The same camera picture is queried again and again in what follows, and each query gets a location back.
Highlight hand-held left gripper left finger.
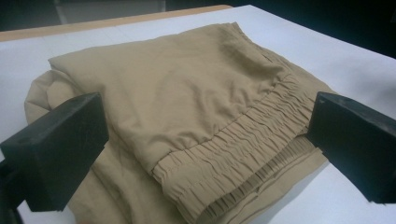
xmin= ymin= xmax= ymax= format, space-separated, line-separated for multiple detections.
xmin=0 ymin=91 xmax=110 ymax=213

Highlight khaki pants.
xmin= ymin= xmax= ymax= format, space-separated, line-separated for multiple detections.
xmin=23 ymin=21 xmax=336 ymax=224

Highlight white table cover sheet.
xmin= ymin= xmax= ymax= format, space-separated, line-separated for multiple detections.
xmin=0 ymin=4 xmax=396 ymax=224

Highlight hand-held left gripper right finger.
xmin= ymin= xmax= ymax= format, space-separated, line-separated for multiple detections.
xmin=306 ymin=91 xmax=396 ymax=205

